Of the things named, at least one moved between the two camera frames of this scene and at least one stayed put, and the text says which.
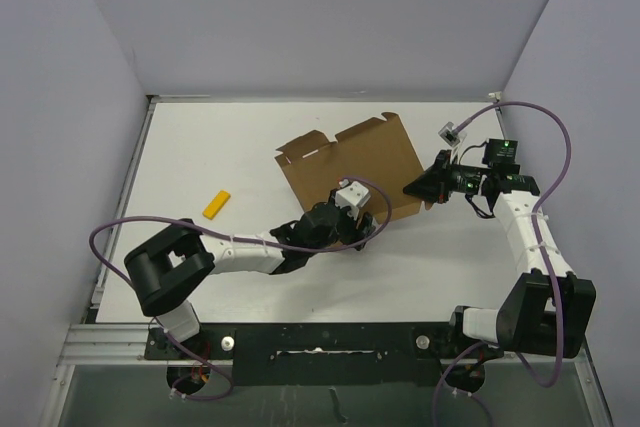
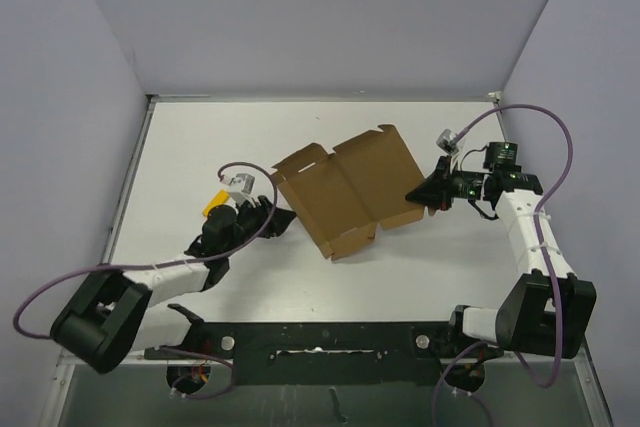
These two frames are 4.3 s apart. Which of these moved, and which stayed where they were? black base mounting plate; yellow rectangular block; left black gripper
Moved: left black gripper
Stayed: yellow rectangular block; black base mounting plate
